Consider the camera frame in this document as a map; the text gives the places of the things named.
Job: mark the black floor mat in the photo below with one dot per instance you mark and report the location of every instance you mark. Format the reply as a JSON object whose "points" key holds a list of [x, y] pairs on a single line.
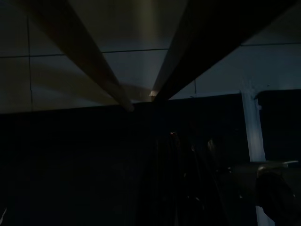
{"points": [[279, 127], [94, 153]]}

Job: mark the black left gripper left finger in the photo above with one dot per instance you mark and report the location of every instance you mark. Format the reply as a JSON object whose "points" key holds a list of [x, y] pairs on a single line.
{"points": [[164, 183]]}

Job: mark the light wooden table leg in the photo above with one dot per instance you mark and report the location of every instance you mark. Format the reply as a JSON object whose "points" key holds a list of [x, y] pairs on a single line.
{"points": [[82, 51]]}

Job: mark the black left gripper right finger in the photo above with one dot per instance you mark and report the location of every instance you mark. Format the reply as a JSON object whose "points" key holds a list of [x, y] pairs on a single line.
{"points": [[192, 188]]}

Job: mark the silver robot left leg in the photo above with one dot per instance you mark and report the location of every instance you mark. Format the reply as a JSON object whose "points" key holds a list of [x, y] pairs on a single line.
{"points": [[244, 179]]}

